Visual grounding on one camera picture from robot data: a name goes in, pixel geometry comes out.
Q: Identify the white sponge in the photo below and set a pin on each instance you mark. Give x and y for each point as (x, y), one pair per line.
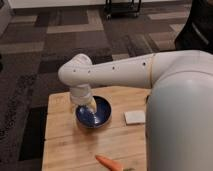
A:
(135, 117)

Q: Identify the orange carrot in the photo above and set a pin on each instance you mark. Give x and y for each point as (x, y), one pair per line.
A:
(111, 164)

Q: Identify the dark blue bowl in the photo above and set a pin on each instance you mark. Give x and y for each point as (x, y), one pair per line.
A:
(96, 119)

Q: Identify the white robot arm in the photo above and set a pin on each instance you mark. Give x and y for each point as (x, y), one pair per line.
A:
(179, 112)

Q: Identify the black wheeled cart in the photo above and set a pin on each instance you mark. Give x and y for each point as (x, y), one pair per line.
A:
(122, 8)

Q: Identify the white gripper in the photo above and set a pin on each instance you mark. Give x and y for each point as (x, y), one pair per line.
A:
(81, 95)

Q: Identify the black office chair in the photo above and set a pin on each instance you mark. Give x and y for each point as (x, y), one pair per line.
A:
(197, 33)

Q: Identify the light wooden table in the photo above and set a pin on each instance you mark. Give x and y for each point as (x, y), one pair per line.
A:
(71, 147)

